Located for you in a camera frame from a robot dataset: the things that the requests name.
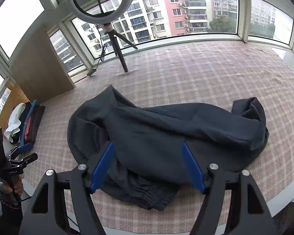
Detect white ring light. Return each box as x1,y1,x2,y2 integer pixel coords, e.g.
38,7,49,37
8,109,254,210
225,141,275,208
66,0,133,24

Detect pink folded garment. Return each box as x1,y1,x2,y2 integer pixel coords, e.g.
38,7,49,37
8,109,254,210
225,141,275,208
24,123,31,141

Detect blue striped garment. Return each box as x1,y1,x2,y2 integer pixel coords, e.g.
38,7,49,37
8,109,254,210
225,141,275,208
17,100,37,154

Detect person's left hand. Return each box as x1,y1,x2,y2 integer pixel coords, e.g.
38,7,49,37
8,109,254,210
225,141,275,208
0,174,24,195

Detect white folded garment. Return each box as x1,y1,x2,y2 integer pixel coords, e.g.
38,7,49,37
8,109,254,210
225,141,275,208
4,103,26,143

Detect ring light power cable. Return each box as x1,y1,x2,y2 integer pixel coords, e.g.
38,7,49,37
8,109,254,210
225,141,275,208
86,24,108,77

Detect dark navy jogger pants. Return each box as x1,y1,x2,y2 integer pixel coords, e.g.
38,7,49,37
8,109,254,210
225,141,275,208
67,86,269,211

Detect wooden cabinet panel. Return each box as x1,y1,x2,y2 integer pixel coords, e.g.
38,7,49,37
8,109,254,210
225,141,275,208
0,25,75,127

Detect dark brown folded garment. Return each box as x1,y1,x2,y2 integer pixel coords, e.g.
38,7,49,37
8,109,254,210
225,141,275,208
25,106,45,144

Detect plaid pink table cloth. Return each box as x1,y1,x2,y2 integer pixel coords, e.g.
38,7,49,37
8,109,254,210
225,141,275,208
22,40,294,235

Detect black tripod stand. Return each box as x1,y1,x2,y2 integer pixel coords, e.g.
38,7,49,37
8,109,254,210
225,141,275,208
101,22,138,73

